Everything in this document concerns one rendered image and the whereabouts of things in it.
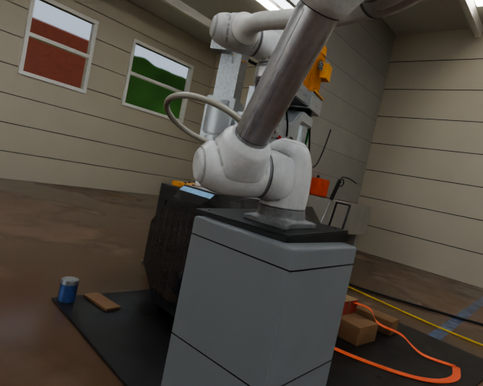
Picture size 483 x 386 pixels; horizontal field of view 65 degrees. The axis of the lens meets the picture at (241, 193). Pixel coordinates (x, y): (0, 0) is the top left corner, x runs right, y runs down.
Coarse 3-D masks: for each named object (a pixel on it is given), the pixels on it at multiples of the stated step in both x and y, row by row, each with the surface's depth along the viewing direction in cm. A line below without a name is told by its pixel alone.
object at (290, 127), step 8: (288, 112) 293; (296, 112) 292; (288, 120) 281; (296, 120) 282; (304, 120) 299; (312, 120) 316; (288, 128) 272; (296, 128) 286; (288, 136) 275; (296, 136) 289
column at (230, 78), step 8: (224, 56) 321; (240, 56) 317; (248, 56) 333; (224, 64) 321; (232, 64) 319; (240, 64) 318; (224, 72) 321; (232, 72) 319; (240, 72) 322; (216, 80) 323; (224, 80) 321; (232, 80) 319; (240, 80) 326; (216, 88) 323; (224, 88) 321; (232, 88) 319; (240, 88) 330; (232, 96) 319; (240, 96) 335
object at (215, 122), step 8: (208, 104) 320; (208, 112) 319; (216, 112) 315; (240, 112) 318; (208, 120) 318; (216, 120) 315; (224, 120) 315; (232, 120) 318; (200, 128) 329; (208, 128) 317; (216, 128) 315; (224, 128) 315
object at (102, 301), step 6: (84, 294) 236; (90, 294) 238; (96, 294) 239; (90, 300) 231; (96, 300) 230; (102, 300) 232; (108, 300) 234; (102, 306) 224; (108, 306) 225; (114, 306) 227; (120, 306) 229
